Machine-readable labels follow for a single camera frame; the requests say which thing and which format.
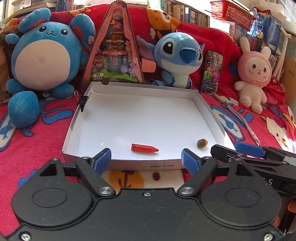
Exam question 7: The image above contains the pink triangular toy house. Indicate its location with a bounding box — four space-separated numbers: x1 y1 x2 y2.
80 1 144 92

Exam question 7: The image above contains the pink red cartoon blanket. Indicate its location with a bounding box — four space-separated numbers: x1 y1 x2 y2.
1 7 295 235

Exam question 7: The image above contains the smartphone with lit screen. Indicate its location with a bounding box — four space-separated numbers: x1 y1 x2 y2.
201 50 223 93

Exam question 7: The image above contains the white cardboard box tray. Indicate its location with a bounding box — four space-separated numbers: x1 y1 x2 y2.
62 82 234 171

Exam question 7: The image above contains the small black binder clip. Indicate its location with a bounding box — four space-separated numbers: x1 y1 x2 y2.
74 90 92 112

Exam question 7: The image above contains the blue round mouse plush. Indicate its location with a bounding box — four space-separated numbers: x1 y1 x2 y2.
5 8 95 128

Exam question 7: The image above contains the grey phone lanyard strap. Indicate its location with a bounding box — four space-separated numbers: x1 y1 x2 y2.
211 92 261 147

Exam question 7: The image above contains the pink bunny plush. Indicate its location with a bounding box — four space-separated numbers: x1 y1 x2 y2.
234 37 272 114

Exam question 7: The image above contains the blue Stitch plush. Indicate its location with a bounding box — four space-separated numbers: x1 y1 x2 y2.
137 32 205 89

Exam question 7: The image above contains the brown acorn nut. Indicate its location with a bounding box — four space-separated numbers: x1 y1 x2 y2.
197 138 208 148

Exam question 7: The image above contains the red plastic basket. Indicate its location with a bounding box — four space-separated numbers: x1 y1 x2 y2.
210 0 256 31

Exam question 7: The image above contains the row of books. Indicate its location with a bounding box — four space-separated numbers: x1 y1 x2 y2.
147 1 211 30

